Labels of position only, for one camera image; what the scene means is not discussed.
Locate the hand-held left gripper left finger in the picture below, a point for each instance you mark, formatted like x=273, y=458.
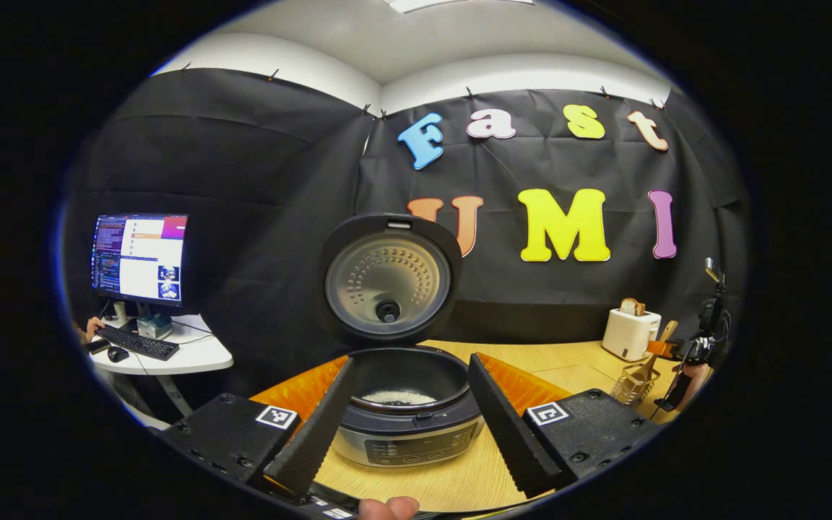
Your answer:
x=308, y=440

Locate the clear plastic container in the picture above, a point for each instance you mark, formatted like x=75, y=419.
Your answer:
x=582, y=379

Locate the silver black rice cooker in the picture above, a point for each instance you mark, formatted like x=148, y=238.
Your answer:
x=387, y=282

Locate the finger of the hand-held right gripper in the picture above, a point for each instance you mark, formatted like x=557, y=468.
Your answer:
x=663, y=349

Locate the white rice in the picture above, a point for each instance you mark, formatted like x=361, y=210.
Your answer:
x=398, y=398

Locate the computer monitor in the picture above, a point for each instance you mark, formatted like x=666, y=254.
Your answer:
x=141, y=256

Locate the white toaster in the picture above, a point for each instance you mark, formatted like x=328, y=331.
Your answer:
x=629, y=336

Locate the black smartphone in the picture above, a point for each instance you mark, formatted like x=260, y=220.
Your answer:
x=98, y=347

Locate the black keyboard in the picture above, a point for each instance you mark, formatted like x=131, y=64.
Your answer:
x=138, y=341

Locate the black backdrop cloth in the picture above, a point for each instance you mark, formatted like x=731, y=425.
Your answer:
x=264, y=217

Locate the white paper cup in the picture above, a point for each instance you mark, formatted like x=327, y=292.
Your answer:
x=120, y=312

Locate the small teal box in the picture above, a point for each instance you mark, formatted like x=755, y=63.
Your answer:
x=154, y=326

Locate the ceiling light panel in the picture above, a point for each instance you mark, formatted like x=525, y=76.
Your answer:
x=452, y=4

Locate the black computer mouse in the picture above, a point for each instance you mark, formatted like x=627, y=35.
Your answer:
x=118, y=354

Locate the wooden spoon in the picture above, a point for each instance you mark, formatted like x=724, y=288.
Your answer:
x=669, y=330

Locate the toasted bread slice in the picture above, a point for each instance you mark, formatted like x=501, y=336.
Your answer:
x=633, y=307

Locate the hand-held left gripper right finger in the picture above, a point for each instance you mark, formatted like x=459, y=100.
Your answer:
x=506, y=426

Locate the white side desk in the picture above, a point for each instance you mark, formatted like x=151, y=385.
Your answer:
x=199, y=354

